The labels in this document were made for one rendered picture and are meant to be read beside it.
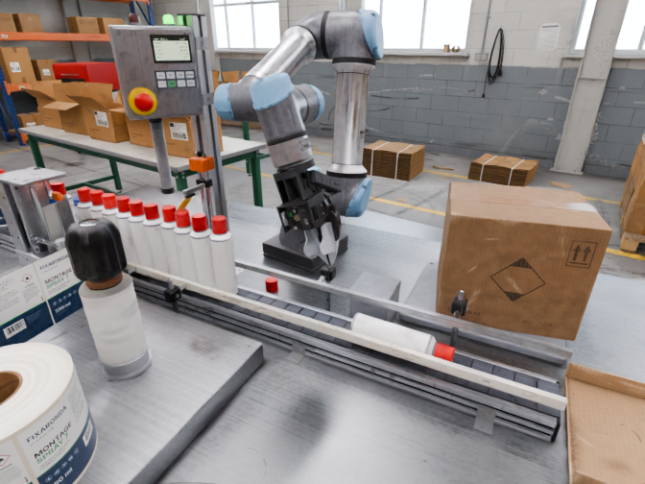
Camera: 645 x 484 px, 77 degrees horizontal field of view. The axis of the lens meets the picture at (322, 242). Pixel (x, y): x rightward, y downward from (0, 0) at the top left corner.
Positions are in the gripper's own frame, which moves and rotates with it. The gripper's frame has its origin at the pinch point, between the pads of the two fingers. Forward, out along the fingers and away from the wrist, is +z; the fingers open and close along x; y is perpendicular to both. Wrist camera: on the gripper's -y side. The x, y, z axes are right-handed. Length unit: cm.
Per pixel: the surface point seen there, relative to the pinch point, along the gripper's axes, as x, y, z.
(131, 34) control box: -31, -1, -54
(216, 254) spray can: -28.0, 2.8, -4.3
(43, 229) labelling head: -72, 14, -21
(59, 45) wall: -699, -434, -273
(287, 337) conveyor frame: -13.5, 5.7, 15.9
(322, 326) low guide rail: -4.0, 4.9, 13.5
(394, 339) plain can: 10.4, 2.8, 17.5
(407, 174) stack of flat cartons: -116, -389, 66
